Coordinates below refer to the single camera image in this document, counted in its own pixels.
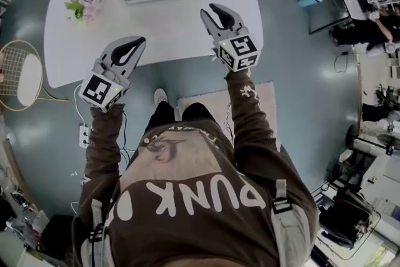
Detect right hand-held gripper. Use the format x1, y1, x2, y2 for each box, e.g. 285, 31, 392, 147
199, 3, 262, 73

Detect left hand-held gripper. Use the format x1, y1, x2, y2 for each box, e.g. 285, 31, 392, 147
78, 36, 147, 113

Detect person's right forearm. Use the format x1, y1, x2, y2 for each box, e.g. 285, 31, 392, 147
224, 69, 284, 176

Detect person's left forearm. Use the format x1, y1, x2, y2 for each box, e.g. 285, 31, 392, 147
81, 103, 126, 188

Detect person's white shoe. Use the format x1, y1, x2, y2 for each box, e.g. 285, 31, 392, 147
153, 88, 169, 108

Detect pink flowers with green leaves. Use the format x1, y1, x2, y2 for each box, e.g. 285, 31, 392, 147
63, 0, 104, 23

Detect person's black trouser legs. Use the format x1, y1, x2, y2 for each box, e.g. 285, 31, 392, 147
144, 101, 217, 134

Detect pale pink rug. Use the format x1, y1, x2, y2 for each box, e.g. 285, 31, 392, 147
176, 81, 279, 153

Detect white power strip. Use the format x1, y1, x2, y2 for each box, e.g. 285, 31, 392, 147
78, 124, 93, 149

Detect person's brown printed sweatshirt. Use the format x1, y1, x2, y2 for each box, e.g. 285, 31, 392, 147
71, 117, 319, 267

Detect white power cable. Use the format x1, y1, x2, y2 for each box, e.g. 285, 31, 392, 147
73, 83, 88, 128

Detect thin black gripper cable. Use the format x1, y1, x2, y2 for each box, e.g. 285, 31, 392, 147
119, 108, 138, 173

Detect gold wire chair white cushion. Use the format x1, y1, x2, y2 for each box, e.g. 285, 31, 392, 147
0, 39, 69, 113

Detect black floor cable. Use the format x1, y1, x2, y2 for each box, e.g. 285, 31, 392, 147
332, 51, 359, 73

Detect grey harness strap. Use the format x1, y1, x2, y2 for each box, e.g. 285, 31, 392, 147
271, 178, 315, 267
87, 196, 111, 267

